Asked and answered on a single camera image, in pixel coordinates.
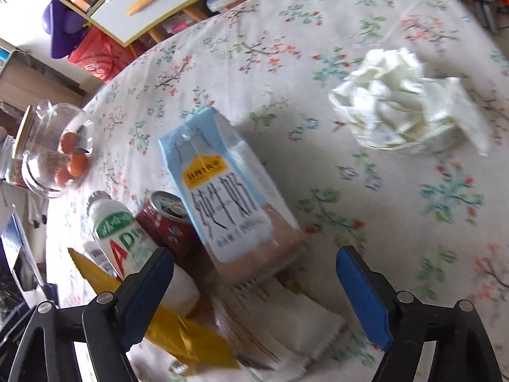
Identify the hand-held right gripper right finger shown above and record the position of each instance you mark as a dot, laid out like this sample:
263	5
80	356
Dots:
364	302

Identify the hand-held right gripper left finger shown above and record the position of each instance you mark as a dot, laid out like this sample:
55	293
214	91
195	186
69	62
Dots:
149	294

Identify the yellow plastic wrapper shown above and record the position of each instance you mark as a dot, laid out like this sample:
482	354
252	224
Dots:
199	342

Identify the red drink can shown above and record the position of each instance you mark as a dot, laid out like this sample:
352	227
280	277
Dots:
167	227

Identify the white bottle green label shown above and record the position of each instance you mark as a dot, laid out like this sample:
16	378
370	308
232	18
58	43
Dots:
115	230

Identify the white snack wrapper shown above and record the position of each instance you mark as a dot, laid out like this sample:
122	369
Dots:
286	318

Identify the blue and white milk carton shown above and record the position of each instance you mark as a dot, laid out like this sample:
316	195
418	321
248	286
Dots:
222	207

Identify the large white tissue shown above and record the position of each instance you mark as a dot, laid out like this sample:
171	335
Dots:
397	99

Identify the black flat device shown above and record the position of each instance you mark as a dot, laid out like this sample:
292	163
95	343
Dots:
24	266

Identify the orange tangerine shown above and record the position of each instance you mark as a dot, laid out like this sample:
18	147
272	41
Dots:
77	164
67	142
63	176

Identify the glass jar wooden lid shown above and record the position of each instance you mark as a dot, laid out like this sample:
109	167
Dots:
51	127

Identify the red bag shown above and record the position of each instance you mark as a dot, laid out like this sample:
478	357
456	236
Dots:
103	55

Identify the floral tablecloth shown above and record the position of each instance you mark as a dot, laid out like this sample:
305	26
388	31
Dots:
278	67

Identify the purple hat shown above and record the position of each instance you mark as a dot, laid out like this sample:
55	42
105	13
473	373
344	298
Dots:
63	28

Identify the wooden cabinet white drawers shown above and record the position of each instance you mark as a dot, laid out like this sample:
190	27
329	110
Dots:
119	12

